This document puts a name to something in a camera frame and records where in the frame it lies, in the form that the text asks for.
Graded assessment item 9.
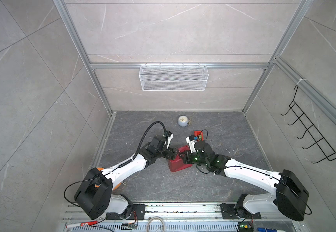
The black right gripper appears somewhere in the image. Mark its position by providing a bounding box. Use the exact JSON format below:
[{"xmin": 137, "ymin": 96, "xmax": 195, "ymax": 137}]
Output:
[{"xmin": 178, "ymin": 150, "xmax": 210, "ymax": 168}]

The dark red wrapping paper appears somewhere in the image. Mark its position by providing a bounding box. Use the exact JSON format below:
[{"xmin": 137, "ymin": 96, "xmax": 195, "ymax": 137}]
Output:
[{"xmin": 168, "ymin": 145, "xmax": 192, "ymax": 173}]

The red tape dispenser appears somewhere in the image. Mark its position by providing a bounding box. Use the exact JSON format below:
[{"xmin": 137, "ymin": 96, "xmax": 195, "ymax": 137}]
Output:
[{"xmin": 194, "ymin": 130, "xmax": 204, "ymax": 141}]

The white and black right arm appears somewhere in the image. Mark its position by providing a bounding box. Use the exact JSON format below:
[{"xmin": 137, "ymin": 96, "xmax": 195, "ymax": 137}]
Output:
[{"xmin": 178, "ymin": 150, "xmax": 312, "ymax": 221}]

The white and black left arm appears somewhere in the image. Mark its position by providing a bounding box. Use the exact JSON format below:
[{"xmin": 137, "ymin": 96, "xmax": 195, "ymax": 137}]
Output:
[{"xmin": 64, "ymin": 121, "xmax": 178, "ymax": 219}]

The small round white clock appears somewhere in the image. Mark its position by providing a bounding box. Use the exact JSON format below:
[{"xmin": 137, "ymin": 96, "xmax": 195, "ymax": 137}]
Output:
[{"xmin": 177, "ymin": 115, "xmax": 190, "ymax": 127}]

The orange plush toy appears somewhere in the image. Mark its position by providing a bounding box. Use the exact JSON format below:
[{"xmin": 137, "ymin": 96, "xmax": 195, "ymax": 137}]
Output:
[{"xmin": 96, "ymin": 166, "xmax": 123, "ymax": 190}]

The blue and white marker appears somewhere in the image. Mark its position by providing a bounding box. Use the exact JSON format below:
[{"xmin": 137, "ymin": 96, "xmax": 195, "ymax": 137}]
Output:
[{"xmin": 257, "ymin": 227, "xmax": 286, "ymax": 232}]

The red and white marker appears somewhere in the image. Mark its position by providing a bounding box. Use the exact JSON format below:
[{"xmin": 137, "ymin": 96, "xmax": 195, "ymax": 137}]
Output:
[{"xmin": 66, "ymin": 220, "xmax": 98, "ymax": 229}]

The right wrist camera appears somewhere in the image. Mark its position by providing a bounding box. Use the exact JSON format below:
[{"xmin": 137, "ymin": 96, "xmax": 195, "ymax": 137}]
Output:
[{"xmin": 186, "ymin": 135, "xmax": 214, "ymax": 156}]

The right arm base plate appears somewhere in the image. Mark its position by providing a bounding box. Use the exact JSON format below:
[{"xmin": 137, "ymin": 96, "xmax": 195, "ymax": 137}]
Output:
[{"xmin": 219, "ymin": 203, "xmax": 262, "ymax": 219}]

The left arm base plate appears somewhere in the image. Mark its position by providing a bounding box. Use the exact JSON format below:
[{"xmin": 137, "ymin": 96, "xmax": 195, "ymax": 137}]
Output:
[{"xmin": 106, "ymin": 204, "xmax": 146, "ymax": 220}]

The coiled grey cable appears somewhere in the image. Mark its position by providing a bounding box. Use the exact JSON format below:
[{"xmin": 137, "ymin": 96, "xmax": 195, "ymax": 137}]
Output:
[{"xmin": 146, "ymin": 216, "xmax": 166, "ymax": 232}]

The white wire mesh basket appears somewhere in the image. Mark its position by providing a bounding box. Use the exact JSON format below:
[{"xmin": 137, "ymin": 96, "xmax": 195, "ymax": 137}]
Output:
[{"xmin": 139, "ymin": 64, "xmax": 209, "ymax": 91}]

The aluminium front rail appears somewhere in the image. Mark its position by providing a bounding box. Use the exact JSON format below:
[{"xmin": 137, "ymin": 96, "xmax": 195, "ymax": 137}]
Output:
[{"xmin": 58, "ymin": 202, "xmax": 308, "ymax": 232}]

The black wire hook rack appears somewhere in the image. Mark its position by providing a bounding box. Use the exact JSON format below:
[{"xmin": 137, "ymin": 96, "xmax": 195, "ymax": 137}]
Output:
[{"xmin": 280, "ymin": 85, "xmax": 336, "ymax": 164}]

